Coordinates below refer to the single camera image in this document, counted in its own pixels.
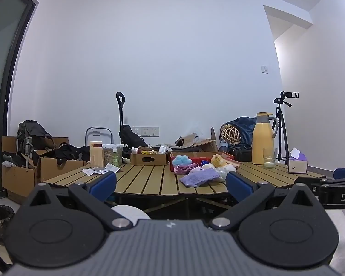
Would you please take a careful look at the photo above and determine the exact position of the clear drinking glass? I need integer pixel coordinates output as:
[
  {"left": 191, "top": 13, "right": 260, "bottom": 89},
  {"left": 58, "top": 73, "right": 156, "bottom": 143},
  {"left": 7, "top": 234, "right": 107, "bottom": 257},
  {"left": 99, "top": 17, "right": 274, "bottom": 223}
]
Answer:
[{"left": 262, "top": 148, "right": 277, "bottom": 168}]

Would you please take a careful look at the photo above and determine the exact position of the black backpack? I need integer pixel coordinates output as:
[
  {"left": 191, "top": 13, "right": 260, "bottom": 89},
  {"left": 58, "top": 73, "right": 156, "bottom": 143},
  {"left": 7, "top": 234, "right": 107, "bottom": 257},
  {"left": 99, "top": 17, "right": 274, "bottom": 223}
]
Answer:
[{"left": 16, "top": 120, "right": 55, "bottom": 157}]

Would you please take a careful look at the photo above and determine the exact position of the pink satin scrunchie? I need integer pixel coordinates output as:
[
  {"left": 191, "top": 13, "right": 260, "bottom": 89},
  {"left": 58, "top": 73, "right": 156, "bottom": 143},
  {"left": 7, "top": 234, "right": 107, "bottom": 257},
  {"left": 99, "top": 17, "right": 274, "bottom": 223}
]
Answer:
[
  {"left": 188, "top": 163, "right": 199, "bottom": 171},
  {"left": 174, "top": 164, "right": 189, "bottom": 175}
]

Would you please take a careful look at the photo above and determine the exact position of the black video camera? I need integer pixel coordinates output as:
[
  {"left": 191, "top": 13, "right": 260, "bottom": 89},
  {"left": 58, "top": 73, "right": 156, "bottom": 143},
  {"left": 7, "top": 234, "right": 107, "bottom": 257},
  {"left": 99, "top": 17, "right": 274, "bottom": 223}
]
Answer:
[{"left": 280, "top": 91, "right": 299, "bottom": 100}]

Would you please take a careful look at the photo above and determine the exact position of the yellow thermos jug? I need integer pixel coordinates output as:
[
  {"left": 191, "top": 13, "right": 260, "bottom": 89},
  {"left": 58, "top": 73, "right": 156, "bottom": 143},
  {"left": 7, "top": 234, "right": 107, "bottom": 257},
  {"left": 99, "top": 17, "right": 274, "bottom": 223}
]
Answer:
[{"left": 252, "top": 112, "right": 278, "bottom": 165}]

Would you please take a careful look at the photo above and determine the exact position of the purple knitted cloth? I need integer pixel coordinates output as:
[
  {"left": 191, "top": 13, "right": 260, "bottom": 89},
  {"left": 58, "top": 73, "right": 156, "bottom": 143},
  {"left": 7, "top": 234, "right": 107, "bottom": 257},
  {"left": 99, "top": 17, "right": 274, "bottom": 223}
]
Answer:
[{"left": 179, "top": 168, "right": 220, "bottom": 187}]

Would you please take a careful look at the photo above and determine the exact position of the dark blue velvet cloth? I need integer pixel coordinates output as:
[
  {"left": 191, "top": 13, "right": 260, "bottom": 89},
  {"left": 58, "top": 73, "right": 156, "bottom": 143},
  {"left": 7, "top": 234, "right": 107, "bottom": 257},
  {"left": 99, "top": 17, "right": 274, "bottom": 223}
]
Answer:
[{"left": 223, "top": 117, "right": 256, "bottom": 148}]

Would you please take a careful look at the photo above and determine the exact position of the large open cardboard box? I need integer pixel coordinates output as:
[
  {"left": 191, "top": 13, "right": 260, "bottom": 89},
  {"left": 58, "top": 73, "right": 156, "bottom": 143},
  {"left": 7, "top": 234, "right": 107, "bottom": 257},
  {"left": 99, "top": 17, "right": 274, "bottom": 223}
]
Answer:
[{"left": 152, "top": 127, "right": 219, "bottom": 152}]

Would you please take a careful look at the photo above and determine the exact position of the white wall socket strip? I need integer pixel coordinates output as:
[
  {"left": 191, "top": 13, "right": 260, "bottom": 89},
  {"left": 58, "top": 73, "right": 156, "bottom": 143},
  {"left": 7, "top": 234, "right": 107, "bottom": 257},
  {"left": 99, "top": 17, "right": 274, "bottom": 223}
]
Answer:
[{"left": 131, "top": 126, "right": 159, "bottom": 137}]

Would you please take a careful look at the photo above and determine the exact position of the small brown cardboard box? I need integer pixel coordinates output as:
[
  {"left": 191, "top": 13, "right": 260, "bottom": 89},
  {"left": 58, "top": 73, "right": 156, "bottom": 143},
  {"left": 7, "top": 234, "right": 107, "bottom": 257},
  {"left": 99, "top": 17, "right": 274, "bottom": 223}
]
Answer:
[{"left": 130, "top": 147, "right": 168, "bottom": 166}]

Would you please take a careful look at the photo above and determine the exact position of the wooden block clock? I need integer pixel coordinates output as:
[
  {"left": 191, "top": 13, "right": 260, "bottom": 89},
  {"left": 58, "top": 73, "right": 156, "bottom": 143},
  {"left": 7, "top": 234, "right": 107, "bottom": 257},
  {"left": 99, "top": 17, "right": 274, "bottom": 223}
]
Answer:
[{"left": 89, "top": 141, "right": 104, "bottom": 168}]

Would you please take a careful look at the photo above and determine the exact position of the black clothes pile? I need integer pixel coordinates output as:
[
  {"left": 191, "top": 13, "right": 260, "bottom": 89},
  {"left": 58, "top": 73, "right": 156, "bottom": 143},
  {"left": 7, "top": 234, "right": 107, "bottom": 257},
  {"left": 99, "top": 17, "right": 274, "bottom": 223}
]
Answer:
[{"left": 41, "top": 142, "right": 90, "bottom": 166}]

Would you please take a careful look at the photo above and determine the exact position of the woven rattan ball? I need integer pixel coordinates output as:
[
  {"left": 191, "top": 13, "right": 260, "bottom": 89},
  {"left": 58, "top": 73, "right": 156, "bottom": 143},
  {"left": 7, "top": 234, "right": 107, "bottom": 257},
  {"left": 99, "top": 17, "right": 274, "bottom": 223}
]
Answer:
[{"left": 220, "top": 124, "right": 241, "bottom": 145}]

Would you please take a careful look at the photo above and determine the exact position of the black camera tripod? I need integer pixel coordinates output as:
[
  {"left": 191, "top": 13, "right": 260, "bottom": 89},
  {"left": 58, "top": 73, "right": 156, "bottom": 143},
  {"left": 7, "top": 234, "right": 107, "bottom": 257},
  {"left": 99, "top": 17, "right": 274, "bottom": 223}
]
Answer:
[{"left": 272, "top": 97, "right": 292, "bottom": 165}]

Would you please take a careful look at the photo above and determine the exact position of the black trolley bag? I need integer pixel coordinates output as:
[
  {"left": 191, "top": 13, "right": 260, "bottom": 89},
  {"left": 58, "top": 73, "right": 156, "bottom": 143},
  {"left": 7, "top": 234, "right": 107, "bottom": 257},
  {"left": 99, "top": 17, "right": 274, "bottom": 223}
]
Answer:
[{"left": 119, "top": 125, "right": 148, "bottom": 148}]

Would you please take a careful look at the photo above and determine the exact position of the metal folding stool frame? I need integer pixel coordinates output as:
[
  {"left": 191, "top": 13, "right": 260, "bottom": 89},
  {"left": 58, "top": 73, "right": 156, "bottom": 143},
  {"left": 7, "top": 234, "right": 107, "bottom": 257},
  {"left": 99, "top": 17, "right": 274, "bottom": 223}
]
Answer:
[{"left": 85, "top": 126, "right": 113, "bottom": 150}]

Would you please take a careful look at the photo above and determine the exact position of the floor cardboard box left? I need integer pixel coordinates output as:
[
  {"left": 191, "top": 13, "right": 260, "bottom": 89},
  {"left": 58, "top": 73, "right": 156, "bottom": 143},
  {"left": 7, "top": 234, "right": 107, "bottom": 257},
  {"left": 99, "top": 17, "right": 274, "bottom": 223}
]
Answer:
[{"left": 2, "top": 137, "right": 87, "bottom": 203}]

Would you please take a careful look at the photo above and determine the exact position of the blue fluffy cloud toy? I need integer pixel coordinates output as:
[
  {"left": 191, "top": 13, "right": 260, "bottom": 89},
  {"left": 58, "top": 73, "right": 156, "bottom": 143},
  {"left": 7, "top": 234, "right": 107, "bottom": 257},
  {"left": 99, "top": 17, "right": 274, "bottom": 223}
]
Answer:
[{"left": 171, "top": 155, "right": 193, "bottom": 167}]

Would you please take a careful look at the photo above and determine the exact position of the purple tissue box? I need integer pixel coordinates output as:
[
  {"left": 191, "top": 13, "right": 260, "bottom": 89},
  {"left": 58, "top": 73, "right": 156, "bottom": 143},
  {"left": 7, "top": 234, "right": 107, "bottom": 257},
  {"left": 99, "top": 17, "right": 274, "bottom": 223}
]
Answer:
[{"left": 288, "top": 147, "right": 308, "bottom": 174}]

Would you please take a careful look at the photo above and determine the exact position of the white paper sheet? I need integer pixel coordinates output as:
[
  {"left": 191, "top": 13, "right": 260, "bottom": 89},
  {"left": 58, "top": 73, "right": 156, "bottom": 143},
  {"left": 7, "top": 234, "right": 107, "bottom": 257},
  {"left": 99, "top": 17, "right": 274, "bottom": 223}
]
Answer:
[{"left": 82, "top": 163, "right": 120, "bottom": 176}]

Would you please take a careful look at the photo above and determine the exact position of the blue water bottle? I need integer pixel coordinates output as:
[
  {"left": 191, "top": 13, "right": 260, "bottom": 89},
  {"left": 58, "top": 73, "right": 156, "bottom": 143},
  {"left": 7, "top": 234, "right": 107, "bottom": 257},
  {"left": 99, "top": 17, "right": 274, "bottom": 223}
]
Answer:
[{"left": 219, "top": 140, "right": 229, "bottom": 152}]

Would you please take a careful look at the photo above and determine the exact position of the red cardboard pumpkin box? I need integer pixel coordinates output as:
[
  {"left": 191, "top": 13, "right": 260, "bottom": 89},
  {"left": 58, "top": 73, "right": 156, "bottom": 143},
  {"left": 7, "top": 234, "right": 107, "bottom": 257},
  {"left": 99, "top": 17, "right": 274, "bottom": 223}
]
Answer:
[{"left": 169, "top": 151, "right": 237, "bottom": 171}]

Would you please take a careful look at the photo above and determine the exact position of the black suitcase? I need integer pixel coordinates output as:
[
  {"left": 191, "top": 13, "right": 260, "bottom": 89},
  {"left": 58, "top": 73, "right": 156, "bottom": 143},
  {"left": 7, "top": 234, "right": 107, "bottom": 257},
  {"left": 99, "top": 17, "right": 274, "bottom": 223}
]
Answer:
[{"left": 228, "top": 147, "right": 252, "bottom": 162}]

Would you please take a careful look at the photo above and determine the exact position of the yellow white plush toy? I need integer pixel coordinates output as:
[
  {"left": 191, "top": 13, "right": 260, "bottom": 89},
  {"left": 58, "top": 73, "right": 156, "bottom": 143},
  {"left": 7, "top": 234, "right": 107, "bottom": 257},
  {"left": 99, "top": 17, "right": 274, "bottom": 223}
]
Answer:
[{"left": 210, "top": 154, "right": 228, "bottom": 168}]

